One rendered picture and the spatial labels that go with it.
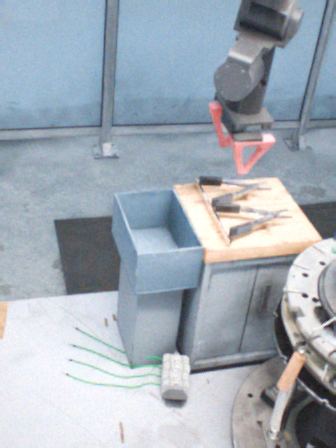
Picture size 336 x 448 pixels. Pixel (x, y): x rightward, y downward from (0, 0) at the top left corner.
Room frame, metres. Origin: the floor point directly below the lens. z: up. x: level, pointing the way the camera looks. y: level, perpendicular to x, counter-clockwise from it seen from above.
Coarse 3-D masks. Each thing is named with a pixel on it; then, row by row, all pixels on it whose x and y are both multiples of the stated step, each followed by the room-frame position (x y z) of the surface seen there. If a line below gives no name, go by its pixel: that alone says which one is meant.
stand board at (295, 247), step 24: (192, 192) 1.02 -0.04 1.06; (216, 192) 1.02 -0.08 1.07; (264, 192) 1.04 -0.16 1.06; (192, 216) 0.94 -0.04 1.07; (240, 216) 0.96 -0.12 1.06; (216, 240) 0.89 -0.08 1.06; (240, 240) 0.89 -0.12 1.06; (264, 240) 0.90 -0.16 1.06; (288, 240) 0.91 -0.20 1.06; (312, 240) 0.92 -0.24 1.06
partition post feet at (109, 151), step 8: (304, 136) 3.18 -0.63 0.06; (96, 144) 2.93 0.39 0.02; (104, 144) 2.86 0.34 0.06; (112, 144) 2.95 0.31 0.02; (288, 144) 3.17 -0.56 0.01; (296, 144) 3.17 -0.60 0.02; (304, 144) 3.15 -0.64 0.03; (96, 152) 2.86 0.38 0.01; (104, 152) 2.84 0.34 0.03; (112, 152) 2.88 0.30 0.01
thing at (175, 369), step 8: (168, 360) 0.85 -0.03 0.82; (176, 360) 0.85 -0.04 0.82; (184, 360) 0.86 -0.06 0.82; (168, 368) 0.83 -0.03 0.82; (176, 368) 0.83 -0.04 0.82; (184, 368) 0.84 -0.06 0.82; (168, 376) 0.82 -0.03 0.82; (176, 376) 0.81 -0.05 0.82; (184, 376) 0.82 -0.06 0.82; (168, 384) 0.80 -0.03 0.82; (176, 384) 0.80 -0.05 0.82; (184, 384) 0.80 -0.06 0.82; (168, 392) 0.79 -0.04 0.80; (176, 392) 0.79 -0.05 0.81; (184, 392) 0.79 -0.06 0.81; (168, 400) 0.80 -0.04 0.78; (176, 400) 0.80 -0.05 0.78; (184, 400) 0.79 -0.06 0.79
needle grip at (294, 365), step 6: (294, 354) 0.66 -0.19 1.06; (294, 360) 0.66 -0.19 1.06; (300, 360) 0.65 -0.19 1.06; (288, 366) 0.66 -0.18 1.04; (294, 366) 0.65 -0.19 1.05; (300, 366) 0.65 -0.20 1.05; (288, 372) 0.65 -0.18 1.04; (294, 372) 0.65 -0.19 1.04; (282, 378) 0.66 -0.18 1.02; (288, 378) 0.65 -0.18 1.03; (294, 378) 0.65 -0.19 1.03; (282, 384) 0.65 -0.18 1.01; (288, 384) 0.65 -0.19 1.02; (282, 390) 0.65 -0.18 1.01
